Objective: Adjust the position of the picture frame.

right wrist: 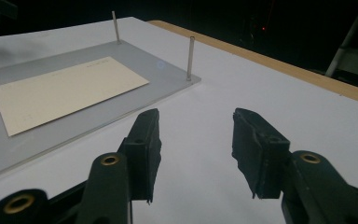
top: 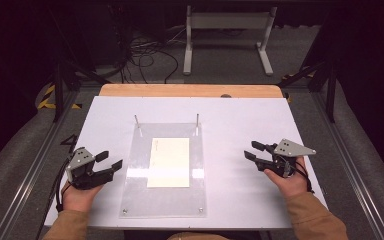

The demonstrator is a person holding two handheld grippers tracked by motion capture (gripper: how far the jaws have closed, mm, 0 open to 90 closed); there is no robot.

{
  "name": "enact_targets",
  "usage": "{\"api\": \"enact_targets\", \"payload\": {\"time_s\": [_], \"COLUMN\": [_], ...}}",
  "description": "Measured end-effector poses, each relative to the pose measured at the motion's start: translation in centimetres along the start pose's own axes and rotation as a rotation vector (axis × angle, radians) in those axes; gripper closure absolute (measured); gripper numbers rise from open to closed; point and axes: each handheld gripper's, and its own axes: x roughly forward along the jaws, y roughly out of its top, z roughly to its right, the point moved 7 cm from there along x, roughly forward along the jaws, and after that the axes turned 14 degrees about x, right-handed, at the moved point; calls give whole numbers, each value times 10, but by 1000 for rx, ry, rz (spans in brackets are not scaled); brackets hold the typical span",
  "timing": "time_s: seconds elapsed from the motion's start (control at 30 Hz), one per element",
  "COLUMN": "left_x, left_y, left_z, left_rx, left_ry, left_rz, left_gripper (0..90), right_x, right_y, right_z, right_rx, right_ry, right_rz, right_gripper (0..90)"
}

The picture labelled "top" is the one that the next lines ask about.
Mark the cream paper sheet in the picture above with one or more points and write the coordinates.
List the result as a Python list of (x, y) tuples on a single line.
[(170, 163)]

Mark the aluminium rail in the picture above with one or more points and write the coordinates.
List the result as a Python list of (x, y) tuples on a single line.
[(30, 173), (353, 166)]

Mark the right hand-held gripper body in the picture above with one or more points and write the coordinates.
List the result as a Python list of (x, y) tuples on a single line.
[(291, 149)]

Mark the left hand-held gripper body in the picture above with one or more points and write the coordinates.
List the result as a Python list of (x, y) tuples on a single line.
[(80, 163)]

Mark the clear acrylic plate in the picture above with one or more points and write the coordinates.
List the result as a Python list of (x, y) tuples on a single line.
[(133, 193)]

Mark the thin metal pin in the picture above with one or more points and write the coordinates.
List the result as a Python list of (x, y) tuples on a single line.
[(136, 120), (197, 120)]

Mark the yellow black hazard tape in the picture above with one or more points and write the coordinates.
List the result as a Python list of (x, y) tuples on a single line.
[(48, 100)]

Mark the white board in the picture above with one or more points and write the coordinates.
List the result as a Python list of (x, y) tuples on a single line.
[(233, 133)]

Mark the person's right hand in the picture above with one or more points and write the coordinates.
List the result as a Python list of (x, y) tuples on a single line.
[(293, 185)]

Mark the black metal stand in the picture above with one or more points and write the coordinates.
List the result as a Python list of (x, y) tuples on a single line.
[(60, 83), (326, 76)]

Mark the wooden table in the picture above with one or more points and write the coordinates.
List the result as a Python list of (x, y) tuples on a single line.
[(186, 90)]

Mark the white metal stand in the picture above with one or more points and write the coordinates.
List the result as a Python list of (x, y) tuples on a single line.
[(230, 21)]

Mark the black triangular bracket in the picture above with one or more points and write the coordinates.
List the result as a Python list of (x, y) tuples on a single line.
[(69, 143)]

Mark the person's left hand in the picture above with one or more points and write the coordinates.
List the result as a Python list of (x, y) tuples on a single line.
[(78, 199)]

